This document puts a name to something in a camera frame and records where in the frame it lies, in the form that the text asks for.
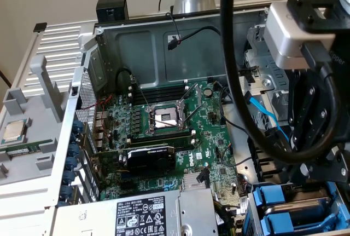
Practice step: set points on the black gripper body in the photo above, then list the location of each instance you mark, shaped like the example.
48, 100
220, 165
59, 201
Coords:
343, 82

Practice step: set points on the green Dell motherboard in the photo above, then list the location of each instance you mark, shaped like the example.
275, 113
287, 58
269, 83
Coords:
202, 126

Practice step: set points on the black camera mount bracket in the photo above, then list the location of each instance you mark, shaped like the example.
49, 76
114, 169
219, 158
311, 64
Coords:
300, 6

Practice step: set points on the grey parts rack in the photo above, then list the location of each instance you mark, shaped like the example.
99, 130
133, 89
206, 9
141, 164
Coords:
41, 143

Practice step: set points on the silver power supply unit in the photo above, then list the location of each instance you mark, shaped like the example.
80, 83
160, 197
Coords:
104, 219

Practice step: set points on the black RAM slot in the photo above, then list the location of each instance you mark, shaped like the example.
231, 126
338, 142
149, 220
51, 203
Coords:
158, 91
158, 97
183, 145
164, 134

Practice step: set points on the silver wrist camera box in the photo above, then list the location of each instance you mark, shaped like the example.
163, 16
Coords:
287, 36

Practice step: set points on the black box bracket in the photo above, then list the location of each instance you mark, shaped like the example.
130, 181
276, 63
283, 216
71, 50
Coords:
109, 11

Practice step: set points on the hard disk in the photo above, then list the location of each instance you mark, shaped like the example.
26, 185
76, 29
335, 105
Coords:
269, 196

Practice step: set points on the metal socket cover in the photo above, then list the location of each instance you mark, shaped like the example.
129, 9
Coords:
181, 110

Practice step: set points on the coin cell battery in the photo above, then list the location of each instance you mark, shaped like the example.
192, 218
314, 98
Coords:
208, 92

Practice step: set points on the grey metal drive cage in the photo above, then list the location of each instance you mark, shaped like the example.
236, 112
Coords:
262, 66

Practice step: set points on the open grey PC case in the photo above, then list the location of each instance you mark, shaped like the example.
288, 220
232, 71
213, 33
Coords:
136, 55

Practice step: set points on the silver chipset heatsink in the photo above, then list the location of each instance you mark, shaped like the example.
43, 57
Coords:
190, 181

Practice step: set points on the metal locking lever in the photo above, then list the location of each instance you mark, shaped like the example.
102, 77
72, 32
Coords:
140, 92
190, 91

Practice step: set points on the black graphics card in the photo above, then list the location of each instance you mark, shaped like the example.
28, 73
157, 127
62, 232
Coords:
150, 160

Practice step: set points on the silver CPU chip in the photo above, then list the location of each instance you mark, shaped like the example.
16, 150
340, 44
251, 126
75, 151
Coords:
13, 133

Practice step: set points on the blue disk carrier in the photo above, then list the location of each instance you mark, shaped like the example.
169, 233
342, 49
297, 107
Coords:
276, 223

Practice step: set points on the CPU socket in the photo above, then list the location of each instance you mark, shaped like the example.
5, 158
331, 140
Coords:
164, 118

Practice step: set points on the blue expansion card retainer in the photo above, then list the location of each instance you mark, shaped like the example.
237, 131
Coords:
72, 162

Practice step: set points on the green RAM stick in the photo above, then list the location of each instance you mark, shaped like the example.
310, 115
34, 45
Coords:
35, 145

